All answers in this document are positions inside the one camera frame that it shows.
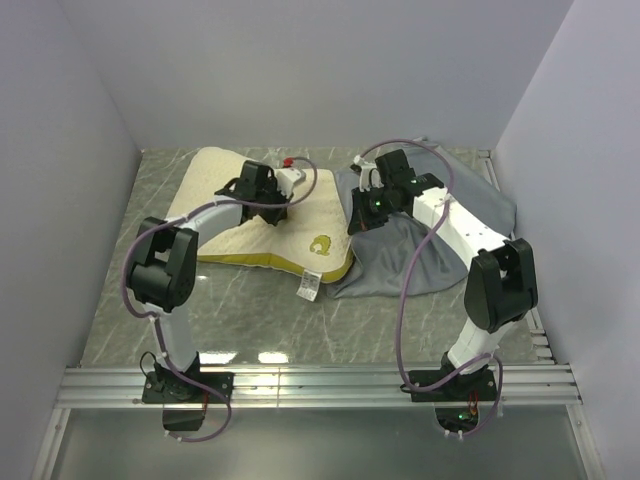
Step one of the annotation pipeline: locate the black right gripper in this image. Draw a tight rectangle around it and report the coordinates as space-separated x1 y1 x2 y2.
347 185 395 236

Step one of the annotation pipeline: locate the grey pillowcase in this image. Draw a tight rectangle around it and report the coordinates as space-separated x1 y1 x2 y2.
326 136 518 301

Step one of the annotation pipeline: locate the cream quilted pillow yellow edge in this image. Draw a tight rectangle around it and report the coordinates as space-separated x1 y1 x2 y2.
167 147 353 283

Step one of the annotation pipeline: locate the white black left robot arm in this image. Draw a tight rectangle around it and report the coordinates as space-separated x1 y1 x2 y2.
120 159 306 402

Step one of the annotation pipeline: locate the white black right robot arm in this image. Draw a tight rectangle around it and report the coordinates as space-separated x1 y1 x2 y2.
348 150 538 400

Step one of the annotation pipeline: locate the white pillow care label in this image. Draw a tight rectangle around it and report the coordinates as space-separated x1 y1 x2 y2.
296 270 322 302

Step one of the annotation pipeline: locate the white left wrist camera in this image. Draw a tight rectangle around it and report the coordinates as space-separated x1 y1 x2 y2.
274 157 306 199

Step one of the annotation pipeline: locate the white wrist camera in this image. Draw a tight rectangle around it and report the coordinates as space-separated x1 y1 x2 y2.
274 157 306 199
350 155 383 192

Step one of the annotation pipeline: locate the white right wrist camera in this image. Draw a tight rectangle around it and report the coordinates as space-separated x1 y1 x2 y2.
350 155 383 192

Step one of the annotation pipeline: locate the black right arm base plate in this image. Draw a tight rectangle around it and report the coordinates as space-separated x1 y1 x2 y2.
399 368 499 403

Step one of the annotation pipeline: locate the aluminium right side rail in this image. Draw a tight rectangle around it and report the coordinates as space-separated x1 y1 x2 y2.
477 149 554 361

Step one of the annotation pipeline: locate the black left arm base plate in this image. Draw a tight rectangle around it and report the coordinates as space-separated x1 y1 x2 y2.
141 369 234 404

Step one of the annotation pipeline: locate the aluminium front rail frame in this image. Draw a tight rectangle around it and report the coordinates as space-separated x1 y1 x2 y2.
33 364 605 479

